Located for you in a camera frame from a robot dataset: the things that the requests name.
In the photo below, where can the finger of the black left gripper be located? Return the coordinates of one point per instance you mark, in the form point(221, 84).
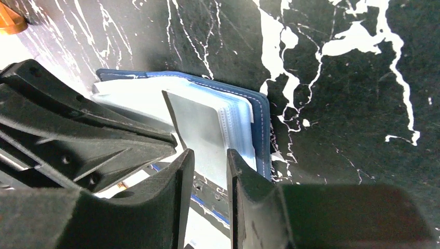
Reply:
point(52, 136)

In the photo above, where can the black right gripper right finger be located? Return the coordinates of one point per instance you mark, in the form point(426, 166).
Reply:
point(267, 215)

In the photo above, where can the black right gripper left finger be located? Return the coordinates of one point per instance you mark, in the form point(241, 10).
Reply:
point(150, 214)

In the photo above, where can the blue leather card holder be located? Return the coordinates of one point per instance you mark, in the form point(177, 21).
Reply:
point(207, 116)

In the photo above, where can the orange wooden rack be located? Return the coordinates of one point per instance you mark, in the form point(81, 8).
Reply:
point(11, 22)

